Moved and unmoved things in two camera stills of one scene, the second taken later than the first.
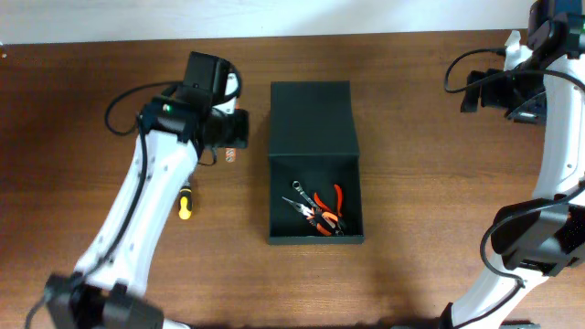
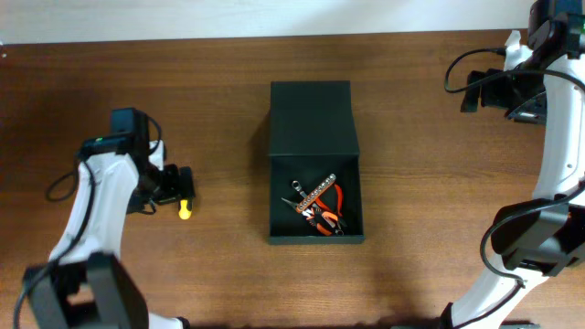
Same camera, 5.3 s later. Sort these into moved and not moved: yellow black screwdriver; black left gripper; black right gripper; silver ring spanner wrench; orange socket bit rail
Moved: orange socket bit rail; black left gripper
Not moved: black right gripper; silver ring spanner wrench; yellow black screwdriver
